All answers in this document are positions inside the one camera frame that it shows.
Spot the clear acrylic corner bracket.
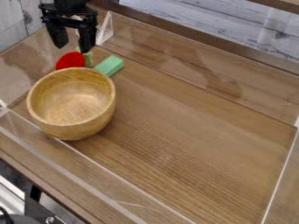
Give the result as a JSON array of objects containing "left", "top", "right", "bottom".
[{"left": 74, "top": 10, "right": 115, "bottom": 46}]

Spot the red plush strawberry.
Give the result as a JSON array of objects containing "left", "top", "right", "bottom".
[{"left": 55, "top": 48, "right": 94, "bottom": 70}]

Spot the wooden bowl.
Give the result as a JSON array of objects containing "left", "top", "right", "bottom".
[{"left": 27, "top": 67, "right": 116, "bottom": 141}]

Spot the green rectangular block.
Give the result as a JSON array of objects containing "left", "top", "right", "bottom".
[{"left": 94, "top": 55, "right": 124, "bottom": 77}]

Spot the black metal table bracket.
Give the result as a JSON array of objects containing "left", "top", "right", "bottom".
[{"left": 24, "top": 185, "right": 66, "bottom": 224}]

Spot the black cable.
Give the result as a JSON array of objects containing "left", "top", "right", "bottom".
[{"left": 0, "top": 206, "right": 15, "bottom": 224}]

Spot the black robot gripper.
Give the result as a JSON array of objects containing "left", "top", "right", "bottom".
[{"left": 39, "top": 0, "right": 99, "bottom": 53}]

